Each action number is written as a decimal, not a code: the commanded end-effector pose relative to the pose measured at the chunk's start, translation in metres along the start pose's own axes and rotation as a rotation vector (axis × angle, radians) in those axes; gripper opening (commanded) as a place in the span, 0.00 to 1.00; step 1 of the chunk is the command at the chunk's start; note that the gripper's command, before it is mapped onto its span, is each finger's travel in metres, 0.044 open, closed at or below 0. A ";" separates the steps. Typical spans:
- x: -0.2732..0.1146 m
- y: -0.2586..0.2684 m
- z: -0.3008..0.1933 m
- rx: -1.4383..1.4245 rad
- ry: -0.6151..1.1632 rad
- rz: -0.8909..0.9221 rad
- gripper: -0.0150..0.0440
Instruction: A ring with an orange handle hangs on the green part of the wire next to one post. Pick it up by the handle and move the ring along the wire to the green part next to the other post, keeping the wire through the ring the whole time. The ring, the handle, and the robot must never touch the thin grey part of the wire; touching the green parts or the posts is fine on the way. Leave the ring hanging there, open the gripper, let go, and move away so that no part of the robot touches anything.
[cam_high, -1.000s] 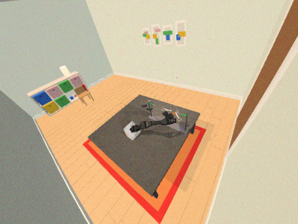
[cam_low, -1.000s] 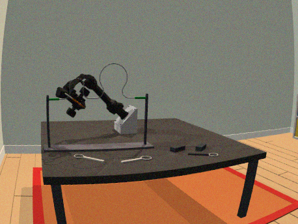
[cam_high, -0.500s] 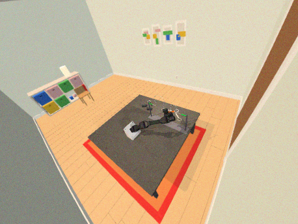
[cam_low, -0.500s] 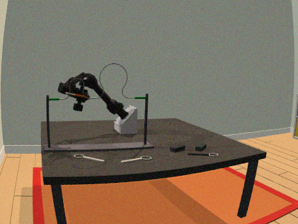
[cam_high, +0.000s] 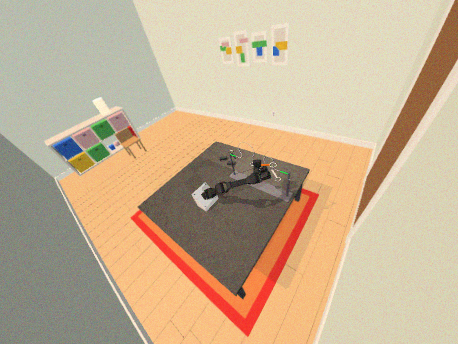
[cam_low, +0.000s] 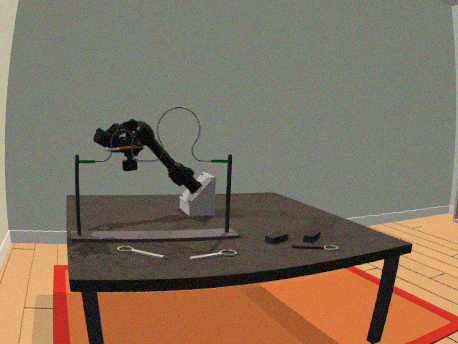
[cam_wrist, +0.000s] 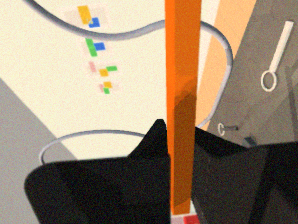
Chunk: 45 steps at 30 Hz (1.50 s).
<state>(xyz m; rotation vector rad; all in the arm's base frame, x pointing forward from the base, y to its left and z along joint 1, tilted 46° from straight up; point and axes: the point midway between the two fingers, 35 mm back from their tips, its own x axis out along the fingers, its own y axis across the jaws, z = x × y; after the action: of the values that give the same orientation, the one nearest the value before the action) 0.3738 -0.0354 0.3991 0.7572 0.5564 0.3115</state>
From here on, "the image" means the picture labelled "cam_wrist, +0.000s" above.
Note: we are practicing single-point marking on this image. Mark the orange handle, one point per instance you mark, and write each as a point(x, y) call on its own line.
point(182, 66)

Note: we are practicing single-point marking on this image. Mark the white loop with straight handle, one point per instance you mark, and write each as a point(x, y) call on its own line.
point(283, 39)

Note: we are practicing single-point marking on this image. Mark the grey rectangular block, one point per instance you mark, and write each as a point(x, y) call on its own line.
point(248, 142)

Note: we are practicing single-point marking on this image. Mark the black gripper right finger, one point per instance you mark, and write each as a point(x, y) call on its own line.
point(231, 184)

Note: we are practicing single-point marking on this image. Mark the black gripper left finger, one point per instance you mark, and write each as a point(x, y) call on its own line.
point(137, 184)

